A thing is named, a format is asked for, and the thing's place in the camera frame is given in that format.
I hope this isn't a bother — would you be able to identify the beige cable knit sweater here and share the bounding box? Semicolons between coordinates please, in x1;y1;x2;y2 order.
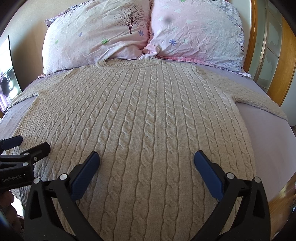
11;58;286;240

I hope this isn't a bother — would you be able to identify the wooden bed frame rail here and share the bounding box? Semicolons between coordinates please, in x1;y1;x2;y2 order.
268;174;295;240

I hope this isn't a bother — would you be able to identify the wooden wardrobe with glass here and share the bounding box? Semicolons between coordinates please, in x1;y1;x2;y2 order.
248;1;295;106

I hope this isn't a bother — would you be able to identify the lavender bed sheet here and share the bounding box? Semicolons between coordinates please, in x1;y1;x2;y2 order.
1;65;295;201

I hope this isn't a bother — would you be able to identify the dark framed picture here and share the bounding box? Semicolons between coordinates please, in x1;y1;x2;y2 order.
0;35;22;113

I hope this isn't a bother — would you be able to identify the pink floral pillow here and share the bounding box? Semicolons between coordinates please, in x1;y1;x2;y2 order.
140;1;249;76

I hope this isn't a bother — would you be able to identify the wooden headboard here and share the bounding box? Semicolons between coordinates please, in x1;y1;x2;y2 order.
243;0;258;72

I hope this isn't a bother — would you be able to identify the pink tree print pillow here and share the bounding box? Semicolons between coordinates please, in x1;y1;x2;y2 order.
42;1;152;75

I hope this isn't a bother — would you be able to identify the person's left hand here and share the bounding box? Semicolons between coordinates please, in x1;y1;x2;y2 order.
0;191;22;233

